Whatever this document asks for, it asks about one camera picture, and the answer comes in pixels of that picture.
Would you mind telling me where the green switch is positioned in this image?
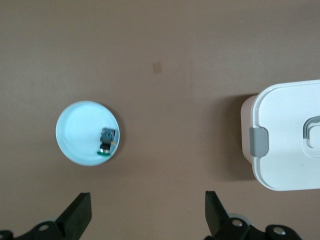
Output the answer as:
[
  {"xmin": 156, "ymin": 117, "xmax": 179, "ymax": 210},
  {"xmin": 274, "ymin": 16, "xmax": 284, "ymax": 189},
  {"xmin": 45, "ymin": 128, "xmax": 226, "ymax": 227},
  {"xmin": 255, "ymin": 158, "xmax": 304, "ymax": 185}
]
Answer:
[{"xmin": 96, "ymin": 126, "xmax": 117, "ymax": 157}]

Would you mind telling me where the light blue round plate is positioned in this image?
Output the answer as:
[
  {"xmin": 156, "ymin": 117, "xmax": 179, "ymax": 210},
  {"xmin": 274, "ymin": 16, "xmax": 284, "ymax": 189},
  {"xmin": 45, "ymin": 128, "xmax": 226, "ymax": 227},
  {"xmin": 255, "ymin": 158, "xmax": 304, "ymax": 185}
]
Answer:
[{"xmin": 55, "ymin": 100, "xmax": 121, "ymax": 167}]

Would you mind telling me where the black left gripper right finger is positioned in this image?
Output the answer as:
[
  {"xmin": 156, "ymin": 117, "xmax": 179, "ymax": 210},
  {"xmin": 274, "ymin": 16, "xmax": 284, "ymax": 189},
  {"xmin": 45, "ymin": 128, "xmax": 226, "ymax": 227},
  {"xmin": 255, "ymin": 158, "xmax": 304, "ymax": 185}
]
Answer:
[{"xmin": 204, "ymin": 190, "xmax": 302, "ymax": 240}]

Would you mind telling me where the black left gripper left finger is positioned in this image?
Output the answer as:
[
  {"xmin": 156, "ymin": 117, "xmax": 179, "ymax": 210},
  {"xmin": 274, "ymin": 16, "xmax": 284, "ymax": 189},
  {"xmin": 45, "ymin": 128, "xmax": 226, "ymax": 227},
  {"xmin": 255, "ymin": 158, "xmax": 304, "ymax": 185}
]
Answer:
[{"xmin": 0, "ymin": 191, "xmax": 92, "ymax": 240}]

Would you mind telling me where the white lidded container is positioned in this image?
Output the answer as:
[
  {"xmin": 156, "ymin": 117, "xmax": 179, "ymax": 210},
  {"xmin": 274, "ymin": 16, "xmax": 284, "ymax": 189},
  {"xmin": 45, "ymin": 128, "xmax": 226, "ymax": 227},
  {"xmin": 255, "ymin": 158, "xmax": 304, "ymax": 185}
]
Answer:
[{"xmin": 240, "ymin": 79, "xmax": 320, "ymax": 192}]

